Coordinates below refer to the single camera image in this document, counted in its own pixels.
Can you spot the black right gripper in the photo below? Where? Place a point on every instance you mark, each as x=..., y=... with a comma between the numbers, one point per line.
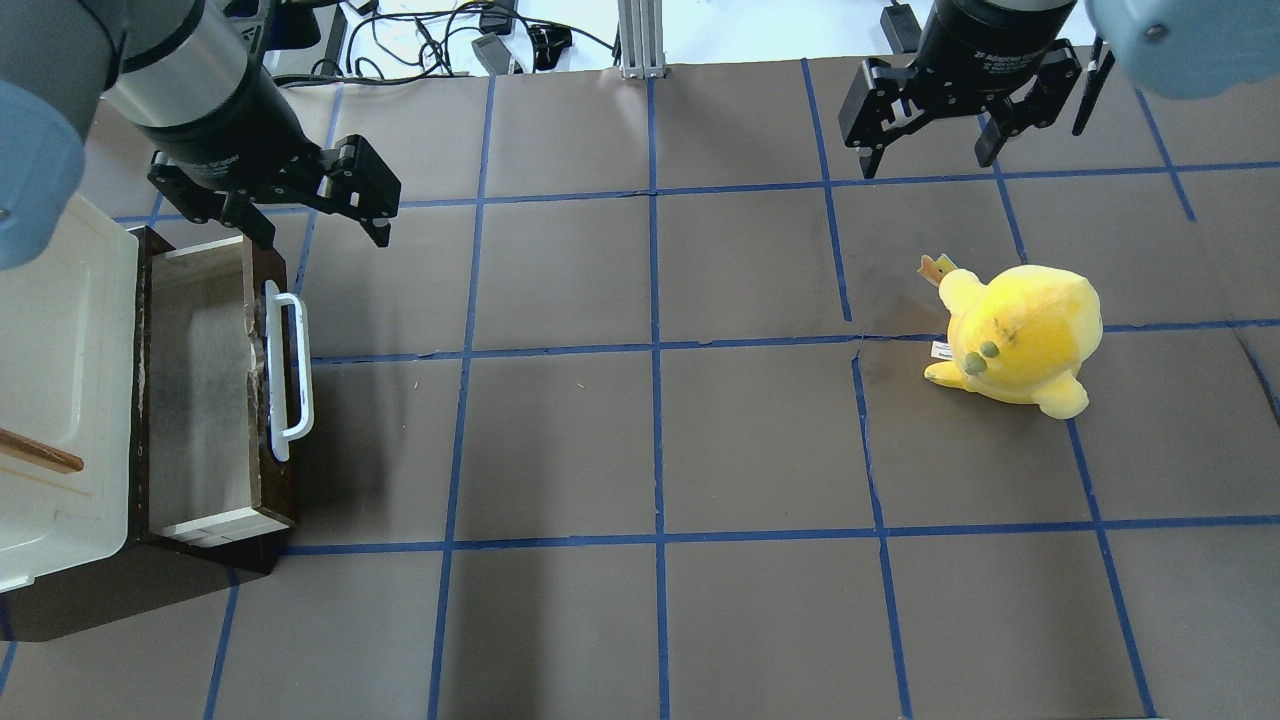
x=985, y=45

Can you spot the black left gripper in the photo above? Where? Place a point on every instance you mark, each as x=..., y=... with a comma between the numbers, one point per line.
x=228, y=133

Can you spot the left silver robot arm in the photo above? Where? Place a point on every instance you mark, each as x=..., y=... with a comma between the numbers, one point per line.
x=160, y=63

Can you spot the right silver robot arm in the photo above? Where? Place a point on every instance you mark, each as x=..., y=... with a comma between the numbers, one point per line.
x=1179, y=49

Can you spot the yellow plush toy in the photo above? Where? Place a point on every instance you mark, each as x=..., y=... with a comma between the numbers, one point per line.
x=1020, y=338

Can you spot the dark wooden cabinet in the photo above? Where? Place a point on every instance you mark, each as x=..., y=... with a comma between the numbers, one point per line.
x=147, y=572

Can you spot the aluminium frame post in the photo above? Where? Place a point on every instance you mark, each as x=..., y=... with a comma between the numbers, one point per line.
x=640, y=40

